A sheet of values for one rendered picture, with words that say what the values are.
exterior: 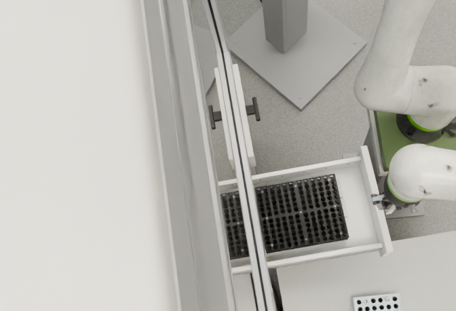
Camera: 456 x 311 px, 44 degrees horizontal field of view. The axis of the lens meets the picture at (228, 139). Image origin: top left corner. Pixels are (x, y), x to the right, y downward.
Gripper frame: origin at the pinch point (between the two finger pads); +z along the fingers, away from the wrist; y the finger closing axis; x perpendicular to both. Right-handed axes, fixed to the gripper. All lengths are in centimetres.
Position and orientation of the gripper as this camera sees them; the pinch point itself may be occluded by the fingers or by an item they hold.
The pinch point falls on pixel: (389, 206)
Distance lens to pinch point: 152.6
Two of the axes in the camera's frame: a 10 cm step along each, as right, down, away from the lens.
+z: 1.1, 3.2, 9.4
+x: -1.5, -9.3, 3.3
